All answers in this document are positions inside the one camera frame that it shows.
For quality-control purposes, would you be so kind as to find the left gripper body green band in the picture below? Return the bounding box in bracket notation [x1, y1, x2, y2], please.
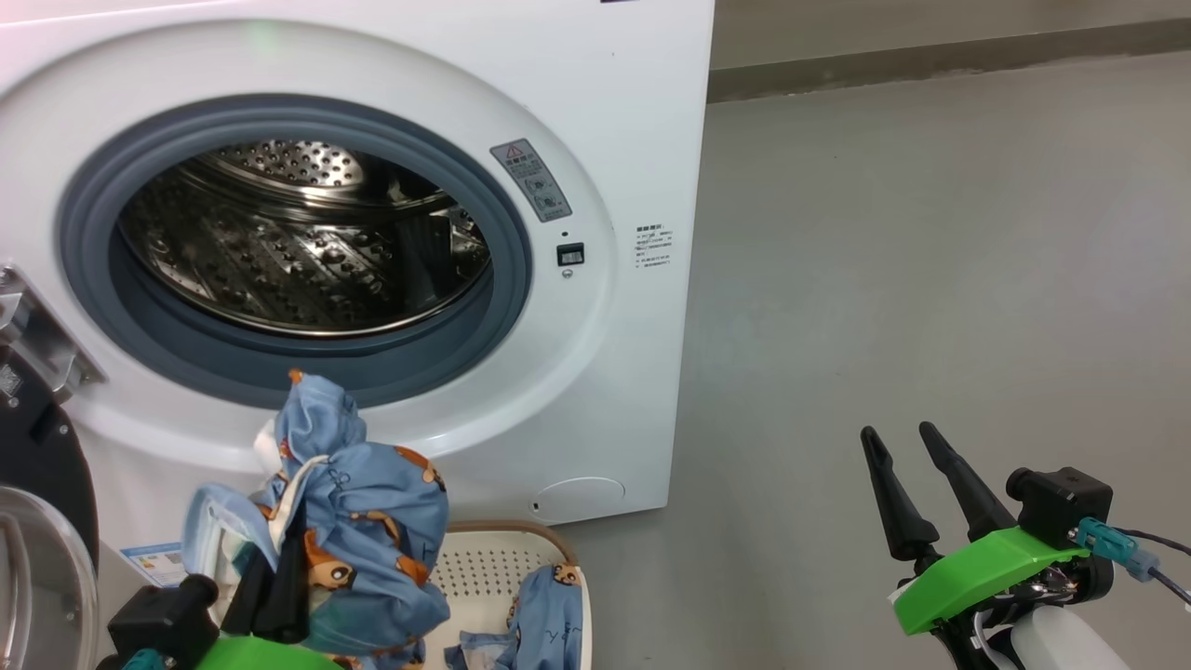
[195, 636, 345, 670]

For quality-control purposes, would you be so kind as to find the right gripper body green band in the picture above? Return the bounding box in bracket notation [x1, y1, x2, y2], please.
[893, 526, 1114, 670]

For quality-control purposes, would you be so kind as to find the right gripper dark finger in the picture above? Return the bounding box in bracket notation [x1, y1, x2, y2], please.
[860, 426, 941, 562]
[919, 422, 1018, 543]

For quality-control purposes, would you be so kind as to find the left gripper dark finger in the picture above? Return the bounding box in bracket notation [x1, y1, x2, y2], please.
[221, 552, 272, 638]
[270, 507, 311, 645]

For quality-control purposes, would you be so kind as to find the blue bear-print garment white collar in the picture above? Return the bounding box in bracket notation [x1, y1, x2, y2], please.
[181, 369, 453, 670]

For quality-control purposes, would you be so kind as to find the round black glass washer door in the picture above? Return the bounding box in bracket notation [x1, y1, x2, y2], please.
[0, 265, 105, 670]

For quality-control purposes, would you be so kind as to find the cream perforated laundry basket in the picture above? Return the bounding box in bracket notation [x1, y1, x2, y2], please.
[409, 519, 594, 670]

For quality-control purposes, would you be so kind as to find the grey rubber door gasket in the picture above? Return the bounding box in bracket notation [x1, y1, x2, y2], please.
[56, 93, 533, 410]

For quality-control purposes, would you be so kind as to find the white front-load washing machine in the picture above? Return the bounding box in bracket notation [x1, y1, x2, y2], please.
[0, 0, 716, 596]

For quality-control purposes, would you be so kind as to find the blue energy label sticker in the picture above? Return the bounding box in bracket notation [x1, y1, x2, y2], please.
[121, 543, 187, 588]

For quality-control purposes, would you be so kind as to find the round filter cover panel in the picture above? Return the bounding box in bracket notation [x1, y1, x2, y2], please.
[532, 476, 626, 524]

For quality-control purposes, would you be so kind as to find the small printed text label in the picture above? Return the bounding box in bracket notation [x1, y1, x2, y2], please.
[636, 223, 674, 271]

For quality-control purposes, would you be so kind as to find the grey warning sticker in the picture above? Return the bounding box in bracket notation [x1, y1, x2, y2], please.
[490, 139, 573, 223]

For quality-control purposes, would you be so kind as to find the grey wall baseboard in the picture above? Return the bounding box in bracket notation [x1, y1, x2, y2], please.
[707, 17, 1191, 104]

